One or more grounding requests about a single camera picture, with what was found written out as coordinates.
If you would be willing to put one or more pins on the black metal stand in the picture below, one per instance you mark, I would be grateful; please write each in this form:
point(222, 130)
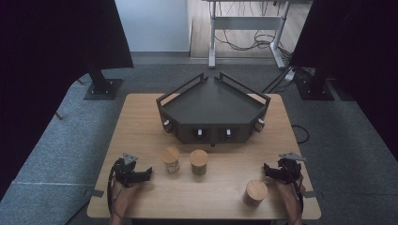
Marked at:
point(316, 89)
point(103, 89)

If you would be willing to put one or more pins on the grey tape piece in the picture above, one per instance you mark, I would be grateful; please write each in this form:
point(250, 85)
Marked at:
point(309, 194)
point(97, 193)

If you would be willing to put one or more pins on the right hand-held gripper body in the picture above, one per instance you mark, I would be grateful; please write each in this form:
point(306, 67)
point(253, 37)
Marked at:
point(289, 168)

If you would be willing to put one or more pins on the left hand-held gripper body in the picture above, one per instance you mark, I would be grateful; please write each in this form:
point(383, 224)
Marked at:
point(125, 170)

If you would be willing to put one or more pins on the white desk frame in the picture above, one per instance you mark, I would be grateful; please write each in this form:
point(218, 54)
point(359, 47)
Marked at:
point(247, 22)

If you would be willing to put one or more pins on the black corner shelf rack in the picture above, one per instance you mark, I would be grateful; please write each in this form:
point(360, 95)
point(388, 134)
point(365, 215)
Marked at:
point(216, 103)

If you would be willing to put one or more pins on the glass jar with green contents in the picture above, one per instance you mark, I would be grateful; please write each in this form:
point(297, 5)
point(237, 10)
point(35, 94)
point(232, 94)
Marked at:
point(199, 162)

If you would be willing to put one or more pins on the glass jar with pale beans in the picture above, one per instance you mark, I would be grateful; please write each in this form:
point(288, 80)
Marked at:
point(171, 159)

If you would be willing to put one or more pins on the white power strip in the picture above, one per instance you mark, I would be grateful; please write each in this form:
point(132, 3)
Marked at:
point(290, 75)

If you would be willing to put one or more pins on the glass jar with brown contents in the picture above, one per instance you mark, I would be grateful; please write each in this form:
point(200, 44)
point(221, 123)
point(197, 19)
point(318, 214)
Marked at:
point(256, 191)

